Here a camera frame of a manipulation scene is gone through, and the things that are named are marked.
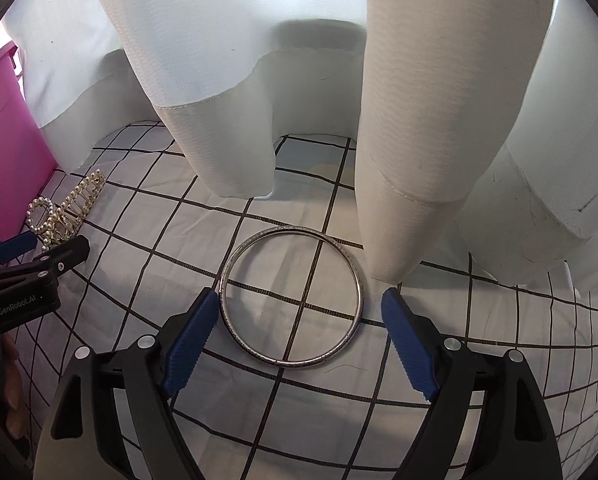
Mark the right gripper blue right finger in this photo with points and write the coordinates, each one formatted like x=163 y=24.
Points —
x=416 y=358

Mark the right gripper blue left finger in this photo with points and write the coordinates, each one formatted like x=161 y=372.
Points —
x=186 y=335

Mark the left hand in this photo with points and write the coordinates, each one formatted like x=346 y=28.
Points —
x=17 y=419

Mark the pink plastic bin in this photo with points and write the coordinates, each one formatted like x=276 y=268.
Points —
x=26 y=164

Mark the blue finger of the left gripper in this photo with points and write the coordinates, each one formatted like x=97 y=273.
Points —
x=55 y=262
x=17 y=246

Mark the plain silver bangle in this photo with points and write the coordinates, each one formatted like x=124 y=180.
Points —
x=291 y=297

